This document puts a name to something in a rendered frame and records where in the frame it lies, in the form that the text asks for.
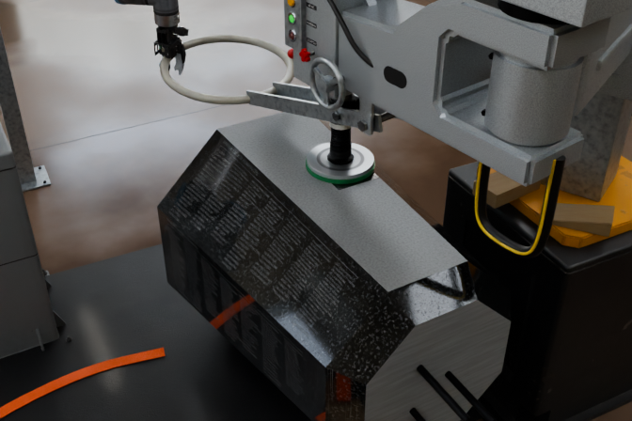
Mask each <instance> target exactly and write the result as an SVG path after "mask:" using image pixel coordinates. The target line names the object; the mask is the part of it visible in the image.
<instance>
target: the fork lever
mask: <svg viewBox="0 0 632 421"><path fill-rule="evenodd" d="M273 86H274V87H275V88H276V92H277V94H276V95H273V94H268V93H262V92H258V91H253V90H247V91H246V94H247V95H248V96H249V98H250V105H255V106H259V107H263V108H268V109H273V110H277V111H281V112H286V113H290V114H295V115H299V116H303V117H311V118H316V119H320V120H324V121H329V122H334V123H338V124H342V125H347V126H351V127H356V128H358V129H359V130H361V131H362V132H365V131H366V130H367V123H366V122H365V121H364V120H360V121H359V109H357V108H356V110H354V109H348V108H343V107H341V108H340V109H338V110H336V111H328V110H326V109H324V108H323V107H322V106H321V105H320V104H319V103H318V102H317V101H316V100H315V98H314V96H313V94H312V92H311V89H310V87H308V86H298V85H291V84H285V83H280V82H273ZM392 118H397V119H400V118H398V117H395V116H393V115H392V114H391V113H389V112H387V111H385V110H383V109H381V108H379V107H378V106H376V105H374V119H373V131H374V132H378V133H381V132H382V131H383V125H382V122H384V121H387V120H389V119H392Z"/></svg>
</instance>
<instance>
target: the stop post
mask: <svg viewBox="0 0 632 421"><path fill-rule="evenodd" d="M0 107H1V111H2V115H3V119H4V122H5V126H6V130H7V134H8V141H9V144H10V147H11V150H12V152H13V156H14V160H15V163H16V167H17V171H18V175H19V179H20V183H21V186H22V190H23V192H25V191H29V190H34V189H38V188H41V187H45V186H50V185H51V182H50V180H49V177H48V175H47V172H46V169H45V167H44V165H42V166H38V167H34V166H33V163H32V159H31V155H30V151H29V146H28V143H27V139H26V135H25V130H24V124H23V120H22V116H21V111H20V107H19V103H18V100H17V95H16V91H15V87H14V84H13V80H12V75H11V71H10V67H9V63H8V56H7V52H6V48H5V44H4V40H3V36H2V32H1V28H0Z"/></svg>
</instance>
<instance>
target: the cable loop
mask: <svg viewBox="0 0 632 421"><path fill-rule="evenodd" d="M565 160H566V158H565V156H563V155H562V156H560V157H559V158H557V159H555V160H553V164H552V169H551V174H550V175H549V176H548V179H547V184H546V188H545V197H544V203H543V207H542V212H541V217H540V221H539V225H538V229H537V232H536V235H535V238H534V241H533V243H532V245H531V246H524V245H521V244H519V243H517V242H514V241H512V240H511V239H509V238H507V237H506V236H504V235H503V234H501V233H500V232H499V231H497V230H496V229H495V228H494V227H493V226H492V225H491V223H490V222H489V220H488V217H487V211H486V200H487V190H488V182H489V176H490V169H491V167H489V166H487V165H485V164H482V163H481V162H479V168H478V175H477V182H476V191H475V215H476V220H477V223H478V225H479V227H480V229H481V230H482V232H483V233H484V234H485V235H486V236H487V237H488V238H489V239H490V240H491V241H492V242H494V243H496V244H497V245H498V246H500V247H501V248H503V249H505V250H506V251H508V252H510V253H512V254H514V255H516V256H518V257H522V258H533V257H537V256H539V255H540V254H541V253H542V251H543V250H544V248H545V245H546V242H547V240H548V237H549V234H550V230H551V227H552V223H553V219H554V214H555V209H556V205H557V201H558V196H559V191H560V187H561V178H562V174H563V169H564V165H565Z"/></svg>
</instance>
